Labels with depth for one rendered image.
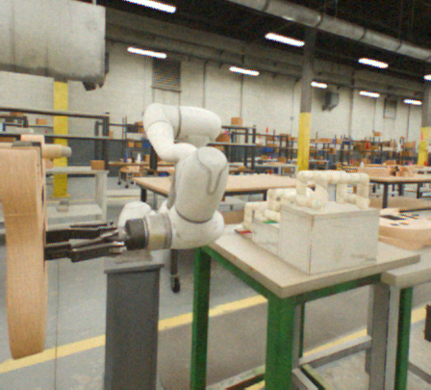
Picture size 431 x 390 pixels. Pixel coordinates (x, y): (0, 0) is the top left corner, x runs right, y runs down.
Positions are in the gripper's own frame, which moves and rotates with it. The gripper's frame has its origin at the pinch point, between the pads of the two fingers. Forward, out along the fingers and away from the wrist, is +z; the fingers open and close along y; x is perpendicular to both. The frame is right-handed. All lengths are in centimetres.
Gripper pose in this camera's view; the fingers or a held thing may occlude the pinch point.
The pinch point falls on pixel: (45, 245)
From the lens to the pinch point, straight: 74.8
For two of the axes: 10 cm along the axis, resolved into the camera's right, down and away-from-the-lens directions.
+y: -4.6, -2.1, 8.6
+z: -8.8, 0.0, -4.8
